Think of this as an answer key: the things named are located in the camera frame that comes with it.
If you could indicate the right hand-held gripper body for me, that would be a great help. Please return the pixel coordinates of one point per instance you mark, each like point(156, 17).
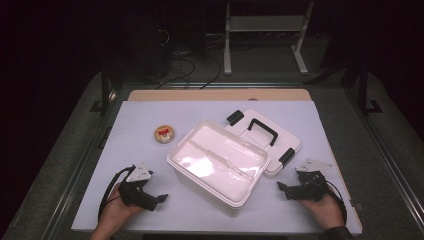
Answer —
point(310, 186)

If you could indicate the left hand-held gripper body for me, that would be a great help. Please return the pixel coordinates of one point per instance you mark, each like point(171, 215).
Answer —
point(136, 193)

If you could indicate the round tan packet red label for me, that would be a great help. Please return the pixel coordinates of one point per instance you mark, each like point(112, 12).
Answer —
point(164, 134)

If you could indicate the person's right hand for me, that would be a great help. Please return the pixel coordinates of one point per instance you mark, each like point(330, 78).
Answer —
point(325, 210)

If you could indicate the person's left hand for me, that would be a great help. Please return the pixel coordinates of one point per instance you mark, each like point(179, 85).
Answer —
point(116, 213)

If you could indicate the white table mat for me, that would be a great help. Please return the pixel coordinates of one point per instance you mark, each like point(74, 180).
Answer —
point(133, 156)

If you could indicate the grey metal stand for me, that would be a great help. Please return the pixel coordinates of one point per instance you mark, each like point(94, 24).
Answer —
point(266, 24)

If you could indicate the black frame post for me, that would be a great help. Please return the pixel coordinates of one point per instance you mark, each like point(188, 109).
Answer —
point(364, 90)
point(104, 90)

